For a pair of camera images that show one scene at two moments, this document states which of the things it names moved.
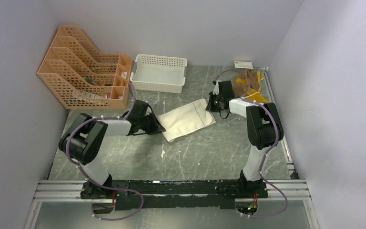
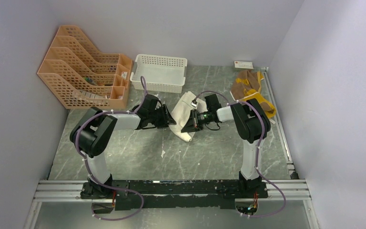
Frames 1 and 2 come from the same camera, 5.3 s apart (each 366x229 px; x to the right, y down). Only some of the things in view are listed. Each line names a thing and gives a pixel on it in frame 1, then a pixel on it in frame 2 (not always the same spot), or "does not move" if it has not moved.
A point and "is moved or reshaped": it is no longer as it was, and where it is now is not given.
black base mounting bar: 171,194 does not move
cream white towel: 186,119 is moved or reshaped
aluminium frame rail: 293,188 does not move
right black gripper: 210,107 to 192,125
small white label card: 241,64 does not move
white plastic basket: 159,73 does not move
